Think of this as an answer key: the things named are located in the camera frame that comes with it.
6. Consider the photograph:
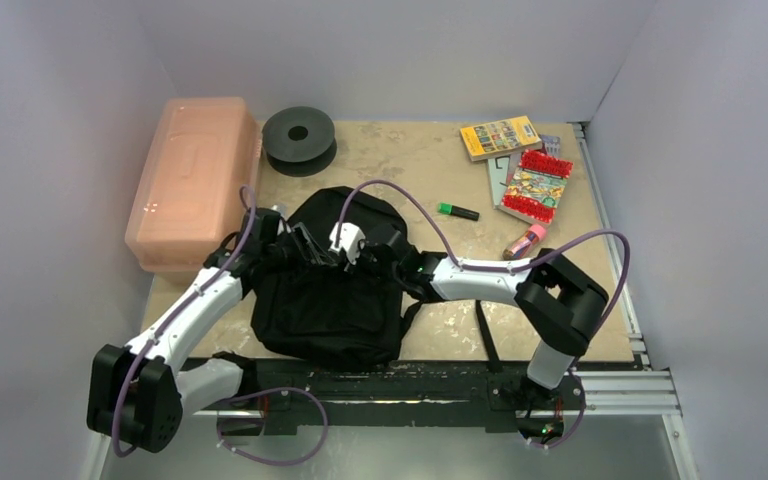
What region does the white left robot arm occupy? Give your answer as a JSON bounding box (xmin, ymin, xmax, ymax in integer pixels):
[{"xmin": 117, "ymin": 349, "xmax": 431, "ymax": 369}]
[{"xmin": 87, "ymin": 208, "xmax": 301, "ymax": 458}]

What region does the translucent pink storage box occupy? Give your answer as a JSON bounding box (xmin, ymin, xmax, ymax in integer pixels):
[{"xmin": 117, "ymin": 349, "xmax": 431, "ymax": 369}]
[{"xmin": 125, "ymin": 97, "xmax": 262, "ymax": 273}]

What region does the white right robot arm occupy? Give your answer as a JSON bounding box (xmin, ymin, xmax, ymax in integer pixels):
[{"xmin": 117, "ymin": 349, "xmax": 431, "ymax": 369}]
[{"xmin": 346, "ymin": 226, "xmax": 613, "ymax": 407}]

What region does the aluminium frame rail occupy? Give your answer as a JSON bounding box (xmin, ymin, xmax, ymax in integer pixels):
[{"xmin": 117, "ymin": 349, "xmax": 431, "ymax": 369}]
[{"xmin": 572, "ymin": 122, "xmax": 700, "ymax": 480}]

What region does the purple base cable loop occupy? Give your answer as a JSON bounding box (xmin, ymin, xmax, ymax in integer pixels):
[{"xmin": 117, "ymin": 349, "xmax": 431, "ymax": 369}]
[{"xmin": 215, "ymin": 387, "xmax": 330, "ymax": 468}]

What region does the pink-capped sprinkle tube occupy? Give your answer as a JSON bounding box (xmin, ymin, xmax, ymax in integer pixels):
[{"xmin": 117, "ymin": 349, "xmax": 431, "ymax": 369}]
[{"xmin": 502, "ymin": 224, "xmax": 547, "ymax": 260}]

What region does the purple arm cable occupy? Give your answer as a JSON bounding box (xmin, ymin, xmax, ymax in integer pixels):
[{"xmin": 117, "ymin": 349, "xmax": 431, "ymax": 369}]
[
  {"xmin": 334, "ymin": 179, "xmax": 632, "ymax": 339},
  {"xmin": 110, "ymin": 185, "xmax": 259, "ymax": 458}
]

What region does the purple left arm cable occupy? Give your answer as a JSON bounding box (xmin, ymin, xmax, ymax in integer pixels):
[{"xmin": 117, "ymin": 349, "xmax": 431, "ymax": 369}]
[{"xmin": 110, "ymin": 185, "xmax": 259, "ymax": 458}]

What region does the red comic book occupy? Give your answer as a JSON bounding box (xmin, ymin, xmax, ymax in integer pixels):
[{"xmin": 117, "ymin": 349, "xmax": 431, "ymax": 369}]
[{"xmin": 496, "ymin": 150, "xmax": 574, "ymax": 227}]

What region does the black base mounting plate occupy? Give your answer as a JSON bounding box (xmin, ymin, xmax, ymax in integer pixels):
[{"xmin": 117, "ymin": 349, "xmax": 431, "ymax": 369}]
[{"xmin": 210, "ymin": 359, "xmax": 586, "ymax": 440}]

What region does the green highlighter marker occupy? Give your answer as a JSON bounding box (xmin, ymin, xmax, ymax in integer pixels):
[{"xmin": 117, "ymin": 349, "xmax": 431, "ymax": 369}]
[{"xmin": 438, "ymin": 203, "xmax": 480, "ymax": 221}]

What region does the yellow picture book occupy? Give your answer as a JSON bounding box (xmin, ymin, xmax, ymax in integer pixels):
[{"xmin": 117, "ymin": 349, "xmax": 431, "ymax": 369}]
[{"xmin": 459, "ymin": 116, "xmax": 543, "ymax": 162}]

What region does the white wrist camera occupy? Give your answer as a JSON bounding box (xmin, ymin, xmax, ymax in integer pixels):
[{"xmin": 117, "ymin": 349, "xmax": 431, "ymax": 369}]
[
  {"xmin": 270, "ymin": 204, "xmax": 287, "ymax": 218},
  {"xmin": 329, "ymin": 223, "xmax": 365, "ymax": 265}
]

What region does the black filament spool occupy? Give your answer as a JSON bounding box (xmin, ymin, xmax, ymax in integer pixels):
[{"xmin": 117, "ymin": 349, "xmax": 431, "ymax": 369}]
[{"xmin": 262, "ymin": 106, "xmax": 337, "ymax": 177}]

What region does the small patterned card pack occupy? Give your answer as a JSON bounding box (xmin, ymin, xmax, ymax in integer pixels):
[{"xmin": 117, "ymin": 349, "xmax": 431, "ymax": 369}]
[{"xmin": 539, "ymin": 134, "xmax": 561, "ymax": 158}]

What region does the grey thin booklet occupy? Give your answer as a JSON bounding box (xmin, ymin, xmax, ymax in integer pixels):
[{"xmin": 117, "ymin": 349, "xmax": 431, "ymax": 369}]
[{"xmin": 486, "ymin": 156, "xmax": 510, "ymax": 208}]

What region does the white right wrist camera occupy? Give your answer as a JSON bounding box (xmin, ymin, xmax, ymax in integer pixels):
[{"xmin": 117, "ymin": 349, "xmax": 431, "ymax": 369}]
[{"xmin": 329, "ymin": 223, "xmax": 365, "ymax": 265}]

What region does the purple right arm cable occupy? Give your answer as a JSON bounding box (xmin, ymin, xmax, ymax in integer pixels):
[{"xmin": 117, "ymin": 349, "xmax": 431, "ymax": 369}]
[{"xmin": 334, "ymin": 179, "xmax": 632, "ymax": 339}]

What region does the black student backpack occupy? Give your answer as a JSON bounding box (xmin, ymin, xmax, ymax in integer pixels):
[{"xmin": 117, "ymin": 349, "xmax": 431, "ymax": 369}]
[{"xmin": 251, "ymin": 186, "xmax": 426, "ymax": 370}]

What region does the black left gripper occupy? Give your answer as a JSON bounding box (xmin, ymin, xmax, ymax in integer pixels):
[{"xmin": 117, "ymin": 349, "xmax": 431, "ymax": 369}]
[{"xmin": 261, "ymin": 223, "xmax": 335, "ymax": 288}]

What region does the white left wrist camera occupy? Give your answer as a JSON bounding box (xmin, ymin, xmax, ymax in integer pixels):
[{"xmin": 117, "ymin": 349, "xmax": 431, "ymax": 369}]
[{"xmin": 270, "ymin": 204, "xmax": 287, "ymax": 218}]

